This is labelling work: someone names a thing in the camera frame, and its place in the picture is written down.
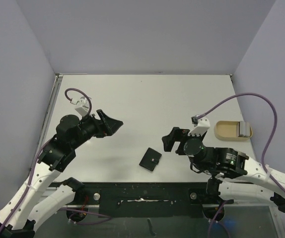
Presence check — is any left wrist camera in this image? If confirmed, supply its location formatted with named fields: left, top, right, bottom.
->
left=70, top=96, right=91, bottom=117

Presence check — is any beige card tray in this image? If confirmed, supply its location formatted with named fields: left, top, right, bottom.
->
left=214, top=120, right=253, bottom=141

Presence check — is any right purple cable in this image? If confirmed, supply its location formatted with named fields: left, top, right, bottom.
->
left=191, top=93, right=285, bottom=238

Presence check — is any purple cable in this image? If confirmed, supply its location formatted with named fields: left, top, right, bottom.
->
left=191, top=93, right=285, bottom=238
left=0, top=88, right=113, bottom=236

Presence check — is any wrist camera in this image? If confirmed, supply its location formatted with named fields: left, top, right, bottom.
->
left=188, top=115, right=211, bottom=136
left=70, top=96, right=91, bottom=117

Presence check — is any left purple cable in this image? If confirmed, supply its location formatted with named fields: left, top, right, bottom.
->
left=0, top=88, right=113, bottom=236

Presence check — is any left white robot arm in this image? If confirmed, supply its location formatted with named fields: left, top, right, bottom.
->
left=0, top=110, right=123, bottom=237

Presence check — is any left aluminium rail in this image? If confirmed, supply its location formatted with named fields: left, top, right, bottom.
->
left=29, top=74, right=64, bottom=172

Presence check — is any black looped wrist cable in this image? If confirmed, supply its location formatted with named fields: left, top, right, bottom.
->
left=189, top=158, right=208, bottom=176

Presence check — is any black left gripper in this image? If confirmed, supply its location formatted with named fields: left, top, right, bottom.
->
left=71, top=109, right=123, bottom=149

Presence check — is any black leather card holder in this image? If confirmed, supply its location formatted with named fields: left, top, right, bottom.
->
left=139, top=148, right=162, bottom=172

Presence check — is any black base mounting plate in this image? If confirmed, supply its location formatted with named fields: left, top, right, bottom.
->
left=68, top=182, right=222, bottom=218

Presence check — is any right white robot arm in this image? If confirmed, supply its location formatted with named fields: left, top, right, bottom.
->
left=162, top=127, right=285, bottom=213

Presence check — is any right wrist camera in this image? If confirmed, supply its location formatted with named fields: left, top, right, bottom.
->
left=188, top=115, right=211, bottom=136

